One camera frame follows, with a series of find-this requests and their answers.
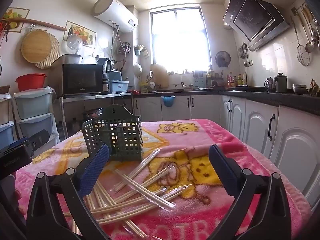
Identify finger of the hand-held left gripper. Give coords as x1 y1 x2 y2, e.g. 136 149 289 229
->
0 137 30 152
26 129 50 152

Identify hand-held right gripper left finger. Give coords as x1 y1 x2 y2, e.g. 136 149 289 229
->
26 144 110 240

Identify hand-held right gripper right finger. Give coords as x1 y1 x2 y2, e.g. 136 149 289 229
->
209 144 292 240

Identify green plastic utensil basket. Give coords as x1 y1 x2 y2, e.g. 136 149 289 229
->
82 104 143 161

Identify group of wooden chopsticks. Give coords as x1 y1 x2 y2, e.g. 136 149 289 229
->
64 148 193 240

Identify row of hanging kitchen utensils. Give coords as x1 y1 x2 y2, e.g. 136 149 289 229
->
291 2 320 55

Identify blue plastic drawer unit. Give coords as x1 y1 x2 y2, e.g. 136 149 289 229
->
0 94 15 150

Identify grey plastic drawer unit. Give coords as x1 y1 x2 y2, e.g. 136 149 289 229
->
14 87 60 145

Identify red plastic basin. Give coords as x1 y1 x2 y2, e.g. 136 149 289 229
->
15 73 47 92

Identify white base kitchen cabinets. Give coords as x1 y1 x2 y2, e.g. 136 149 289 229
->
132 91 320 205

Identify pink printed bear blanket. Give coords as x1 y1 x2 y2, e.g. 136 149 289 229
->
15 119 313 240

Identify black microwave oven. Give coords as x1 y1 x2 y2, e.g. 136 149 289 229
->
51 63 104 97

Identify grey pot with lid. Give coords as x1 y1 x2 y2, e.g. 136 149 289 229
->
58 54 83 64

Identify black gas cooktop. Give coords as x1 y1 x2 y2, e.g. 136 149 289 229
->
235 85 266 92

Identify round woven straw mat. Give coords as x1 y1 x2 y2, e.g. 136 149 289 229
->
35 33 60 70

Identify blue hanging plastic bin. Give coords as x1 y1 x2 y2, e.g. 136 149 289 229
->
161 95 175 108

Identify blue-grey plastic dish box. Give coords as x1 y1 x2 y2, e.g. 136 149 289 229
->
109 80 129 93

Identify teal knife block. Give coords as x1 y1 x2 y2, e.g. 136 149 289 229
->
194 76 208 88

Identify row of condiment bottles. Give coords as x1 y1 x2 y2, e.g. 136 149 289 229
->
225 72 248 88

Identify round bamboo tray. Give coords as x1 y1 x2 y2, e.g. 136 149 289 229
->
21 30 52 64

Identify black kitchen countertop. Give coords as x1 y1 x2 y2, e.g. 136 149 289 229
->
132 87 320 115

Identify black blender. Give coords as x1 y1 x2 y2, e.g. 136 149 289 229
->
97 57 113 92

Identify glass french press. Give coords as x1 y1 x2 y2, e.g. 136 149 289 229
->
265 77 275 93

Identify dark green metal teapot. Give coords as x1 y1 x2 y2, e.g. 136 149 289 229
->
274 73 288 93

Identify beige cutting board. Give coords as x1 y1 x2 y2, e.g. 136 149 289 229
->
150 64 169 88

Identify stainless steel bowl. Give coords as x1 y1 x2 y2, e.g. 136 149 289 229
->
292 84 307 95

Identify long wooden rolling pin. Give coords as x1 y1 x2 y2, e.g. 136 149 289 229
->
2 17 67 32

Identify small hanging utensil rack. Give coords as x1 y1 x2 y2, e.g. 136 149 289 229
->
237 42 252 67

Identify brown crumpled rag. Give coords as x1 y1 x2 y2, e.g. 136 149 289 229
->
309 79 320 97

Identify kitchen window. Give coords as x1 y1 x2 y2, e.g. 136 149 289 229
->
149 7 208 72

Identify white cylindrical water heater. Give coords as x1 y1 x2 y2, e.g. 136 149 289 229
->
93 0 139 33

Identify black glass range hood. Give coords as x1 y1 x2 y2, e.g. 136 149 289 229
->
223 0 290 52

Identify black wire spice rack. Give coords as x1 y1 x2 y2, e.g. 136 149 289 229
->
207 70 225 88

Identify small wall fan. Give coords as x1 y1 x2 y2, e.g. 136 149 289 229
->
215 51 231 68

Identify fruit wall poster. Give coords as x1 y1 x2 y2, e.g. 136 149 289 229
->
0 7 30 33
62 20 97 49

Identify water heater hoses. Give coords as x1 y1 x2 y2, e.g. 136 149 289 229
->
111 22 120 63

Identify coiled grey hose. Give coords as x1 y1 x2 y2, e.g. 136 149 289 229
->
116 42 132 55

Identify wall-mounted plastic holder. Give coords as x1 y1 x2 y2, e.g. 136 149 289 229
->
134 44 150 58

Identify wire mesh skimmer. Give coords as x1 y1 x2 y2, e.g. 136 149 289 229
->
290 16 310 67

